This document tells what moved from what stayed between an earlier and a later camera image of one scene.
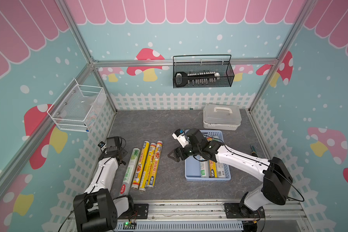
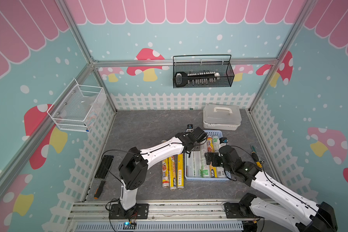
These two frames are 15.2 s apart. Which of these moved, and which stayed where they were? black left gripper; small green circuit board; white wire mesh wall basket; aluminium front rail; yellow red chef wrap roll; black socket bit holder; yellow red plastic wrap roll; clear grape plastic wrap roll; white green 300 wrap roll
Moved: yellow red chef wrap roll; white green 300 wrap roll; black left gripper
Stayed: yellow red plastic wrap roll; small green circuit board; black socket bit holder; white wire mesh wall basket; clear grape plastic wrap roll; aluminium front rail
